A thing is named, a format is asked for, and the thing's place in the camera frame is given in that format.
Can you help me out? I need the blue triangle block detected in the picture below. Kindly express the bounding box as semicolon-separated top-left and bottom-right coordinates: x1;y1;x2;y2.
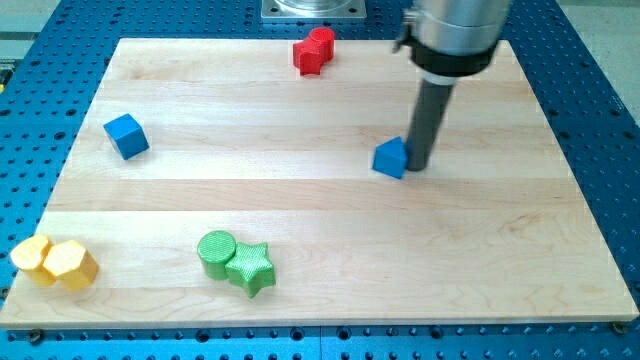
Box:
372;136;408;179

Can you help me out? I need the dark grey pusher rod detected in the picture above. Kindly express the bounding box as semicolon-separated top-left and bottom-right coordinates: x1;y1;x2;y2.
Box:
405;80;453;172

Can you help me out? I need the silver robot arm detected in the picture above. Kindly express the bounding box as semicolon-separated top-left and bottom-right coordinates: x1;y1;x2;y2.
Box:
392;0;512;86

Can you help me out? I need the blue cube block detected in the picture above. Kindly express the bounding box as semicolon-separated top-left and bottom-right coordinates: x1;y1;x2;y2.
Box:
103;114;149;160

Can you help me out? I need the light wooden board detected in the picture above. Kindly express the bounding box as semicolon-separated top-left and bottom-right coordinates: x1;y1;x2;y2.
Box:
1;38;638;329

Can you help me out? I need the green star block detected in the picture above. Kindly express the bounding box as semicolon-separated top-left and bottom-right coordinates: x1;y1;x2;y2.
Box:
225;242;276;298

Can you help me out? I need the green cylinder block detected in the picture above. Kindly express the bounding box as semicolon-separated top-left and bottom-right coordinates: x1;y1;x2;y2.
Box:
197;230;236;280

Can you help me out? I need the red star-shaped block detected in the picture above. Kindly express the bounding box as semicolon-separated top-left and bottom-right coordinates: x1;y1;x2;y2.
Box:
292;39;326;76

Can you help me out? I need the red cylinder block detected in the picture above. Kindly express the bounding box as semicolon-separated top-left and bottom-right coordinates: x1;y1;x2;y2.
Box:
307;27;335;62

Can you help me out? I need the yellow hexagon block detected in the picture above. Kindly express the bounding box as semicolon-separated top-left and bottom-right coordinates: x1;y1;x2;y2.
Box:
43;240;99;291

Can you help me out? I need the yellow pentagon block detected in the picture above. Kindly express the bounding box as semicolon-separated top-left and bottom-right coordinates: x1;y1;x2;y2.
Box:
10;235;56;287

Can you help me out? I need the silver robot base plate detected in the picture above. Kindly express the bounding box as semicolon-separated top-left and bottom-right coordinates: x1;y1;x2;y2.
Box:
261;0;367;20

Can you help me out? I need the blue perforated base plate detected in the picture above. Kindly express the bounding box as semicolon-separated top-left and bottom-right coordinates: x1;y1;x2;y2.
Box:
1;1;639;359

